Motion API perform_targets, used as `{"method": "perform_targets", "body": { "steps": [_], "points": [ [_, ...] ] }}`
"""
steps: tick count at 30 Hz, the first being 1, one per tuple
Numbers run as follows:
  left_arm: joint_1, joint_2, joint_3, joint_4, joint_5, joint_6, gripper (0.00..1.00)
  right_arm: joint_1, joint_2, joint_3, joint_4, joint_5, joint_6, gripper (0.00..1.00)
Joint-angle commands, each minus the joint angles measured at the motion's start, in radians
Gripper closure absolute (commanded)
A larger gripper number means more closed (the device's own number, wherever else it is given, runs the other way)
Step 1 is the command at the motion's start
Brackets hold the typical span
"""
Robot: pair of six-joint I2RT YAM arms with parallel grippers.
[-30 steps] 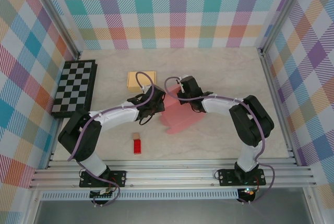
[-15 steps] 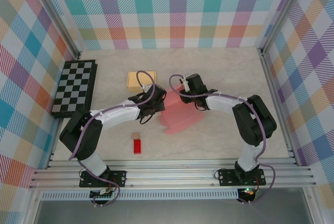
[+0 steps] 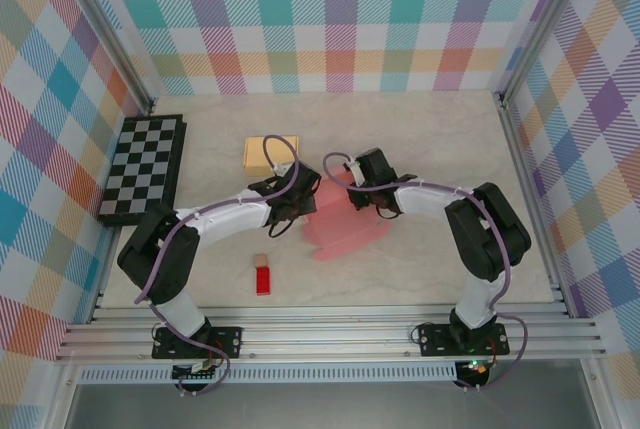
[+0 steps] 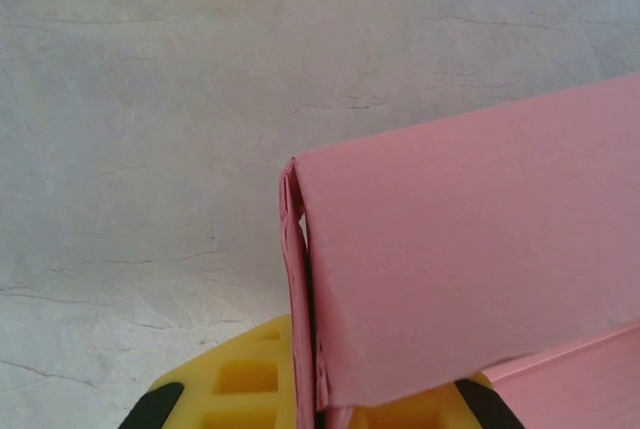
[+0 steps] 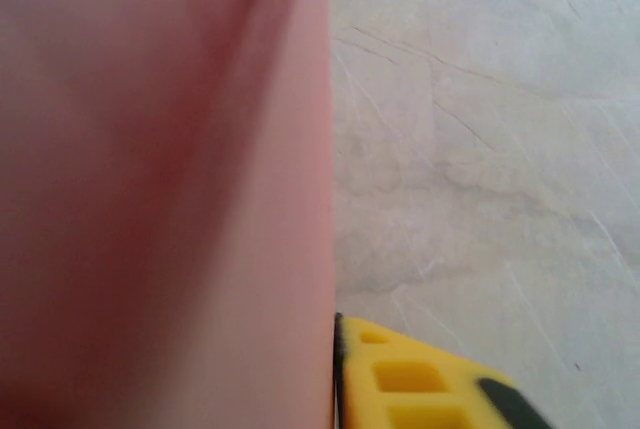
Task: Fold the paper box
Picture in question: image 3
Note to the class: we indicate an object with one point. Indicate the small circuit board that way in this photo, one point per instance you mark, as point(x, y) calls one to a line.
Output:
point(475, 368)
point(197, 371)

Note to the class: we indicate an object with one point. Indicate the aluminium corner post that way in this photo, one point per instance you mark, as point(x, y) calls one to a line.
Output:
point(111, 29)
point(544, 24)

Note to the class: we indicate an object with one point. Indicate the black and grey checkerboard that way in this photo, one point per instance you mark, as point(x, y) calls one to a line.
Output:
point(142, 164)

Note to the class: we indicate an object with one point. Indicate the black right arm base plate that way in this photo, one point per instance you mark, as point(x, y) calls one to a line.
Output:
point(435, 339)

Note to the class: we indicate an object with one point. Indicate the small wooden cube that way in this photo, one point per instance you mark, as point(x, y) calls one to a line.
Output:
point(261, 261)

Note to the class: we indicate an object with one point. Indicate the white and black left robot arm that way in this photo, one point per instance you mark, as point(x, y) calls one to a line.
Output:
point(225, 219)

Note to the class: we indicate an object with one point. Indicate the pink paper box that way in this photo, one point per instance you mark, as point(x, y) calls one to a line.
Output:
point(340, 234)

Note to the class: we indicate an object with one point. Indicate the red rectangular block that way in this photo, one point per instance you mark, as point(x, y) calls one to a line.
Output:
point(264, 280)

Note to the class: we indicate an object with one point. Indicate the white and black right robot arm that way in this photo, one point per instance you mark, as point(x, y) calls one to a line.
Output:
point(425, 199)

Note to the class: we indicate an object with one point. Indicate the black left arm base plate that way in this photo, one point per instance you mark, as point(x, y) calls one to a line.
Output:
point(230, 341)

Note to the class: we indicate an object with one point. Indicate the aluminium mounting rail frame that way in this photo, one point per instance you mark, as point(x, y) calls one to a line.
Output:
point(325, 334)

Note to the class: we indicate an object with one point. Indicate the grey metal sheet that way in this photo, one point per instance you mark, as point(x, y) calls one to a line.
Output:
point(325, 406)

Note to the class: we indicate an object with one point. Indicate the yellow paper box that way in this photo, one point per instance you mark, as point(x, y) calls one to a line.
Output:
point(257, 159)

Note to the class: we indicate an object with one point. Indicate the aluminium side rail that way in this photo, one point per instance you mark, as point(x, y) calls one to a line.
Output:
point(102, 294)
point(514, 134)

